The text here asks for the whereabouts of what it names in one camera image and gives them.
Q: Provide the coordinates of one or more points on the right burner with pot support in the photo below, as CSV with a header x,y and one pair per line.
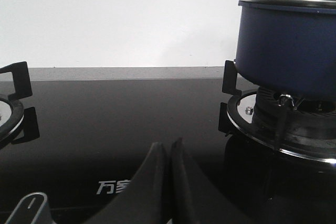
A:
x,y
294,126

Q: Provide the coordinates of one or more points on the burner with pot support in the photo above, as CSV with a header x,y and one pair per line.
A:
x,y
294,126
18,124

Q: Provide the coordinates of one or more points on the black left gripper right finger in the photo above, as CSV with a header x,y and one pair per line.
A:
x,y
196,199

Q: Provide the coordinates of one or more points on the left burner with pot support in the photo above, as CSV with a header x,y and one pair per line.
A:
x,y
18,124

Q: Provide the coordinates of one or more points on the black glass gas stove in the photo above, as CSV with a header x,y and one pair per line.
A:
x,y
95,134

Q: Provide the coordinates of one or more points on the grey stove control knob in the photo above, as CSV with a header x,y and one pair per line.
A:
x,y
32,209

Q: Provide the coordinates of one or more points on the dark blue cooking pot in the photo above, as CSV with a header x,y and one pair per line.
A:
x,y
288,49

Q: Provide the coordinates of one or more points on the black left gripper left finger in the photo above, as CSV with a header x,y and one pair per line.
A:
x,y
141,201

